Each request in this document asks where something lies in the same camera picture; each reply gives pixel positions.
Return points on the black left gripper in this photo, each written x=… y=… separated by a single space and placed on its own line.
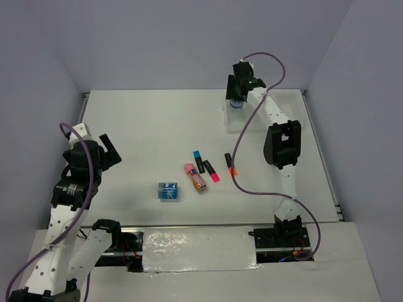
x=111 y=157

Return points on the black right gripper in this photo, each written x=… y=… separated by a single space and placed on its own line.
x=230 y=90

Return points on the round blue tape tin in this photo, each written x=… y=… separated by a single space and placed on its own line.
x=236 y=104

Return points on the blue tape roll pack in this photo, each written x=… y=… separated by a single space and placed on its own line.
x=167 y=191

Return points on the orange highlighter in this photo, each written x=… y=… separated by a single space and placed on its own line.
x=232 y=170

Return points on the blue highlighter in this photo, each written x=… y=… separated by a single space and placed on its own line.
x=199 y=161

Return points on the pink highlighter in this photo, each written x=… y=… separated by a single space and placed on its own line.
x=211 y=171

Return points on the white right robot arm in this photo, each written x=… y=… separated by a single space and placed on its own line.
x=282 y=145

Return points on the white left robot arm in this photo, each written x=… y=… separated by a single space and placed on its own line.
x=59 y=271

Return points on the clear right container bin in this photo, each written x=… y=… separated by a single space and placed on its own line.
x=292 y=105

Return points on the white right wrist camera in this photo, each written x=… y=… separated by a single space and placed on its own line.
x=246 y=68

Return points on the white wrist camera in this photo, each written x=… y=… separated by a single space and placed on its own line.
x=83 y=130
x=246 y=68

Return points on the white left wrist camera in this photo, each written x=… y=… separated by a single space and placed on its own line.
x=83 y=130

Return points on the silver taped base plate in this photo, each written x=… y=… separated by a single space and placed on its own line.
x=198 y=249

